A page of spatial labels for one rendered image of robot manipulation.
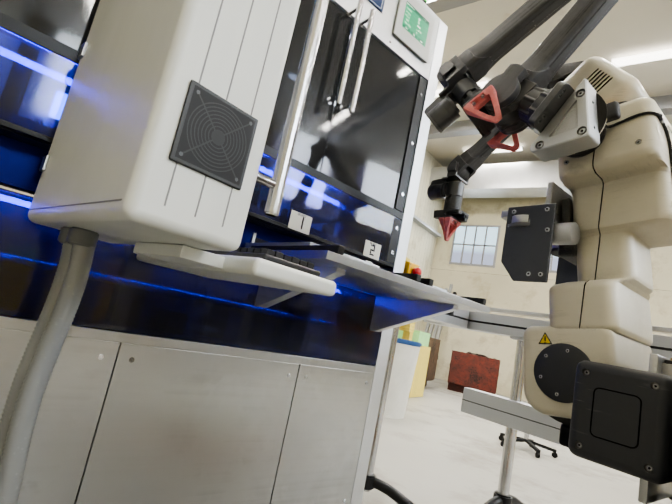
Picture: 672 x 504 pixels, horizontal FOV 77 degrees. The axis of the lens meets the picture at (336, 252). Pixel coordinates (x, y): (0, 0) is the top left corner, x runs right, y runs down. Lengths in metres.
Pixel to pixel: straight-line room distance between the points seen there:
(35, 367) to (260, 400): 0.67
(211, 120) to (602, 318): 0.72
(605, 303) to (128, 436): 1.09
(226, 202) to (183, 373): 0.69
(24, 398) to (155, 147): 0.51
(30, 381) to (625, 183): 1.12
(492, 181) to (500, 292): 2.44
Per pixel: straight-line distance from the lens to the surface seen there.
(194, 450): 1.32
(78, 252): 0.88
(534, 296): 9.94
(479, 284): 10.26
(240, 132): 0.67
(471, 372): 8.12
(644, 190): 0.96
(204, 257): 0.73
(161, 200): 0.60
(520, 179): 9.72
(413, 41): 1.94
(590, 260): 0.96
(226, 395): 1.31
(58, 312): 0.89
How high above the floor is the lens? 0.73
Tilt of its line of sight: 9 degrees up
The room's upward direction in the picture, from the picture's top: 12 degrees clockwise
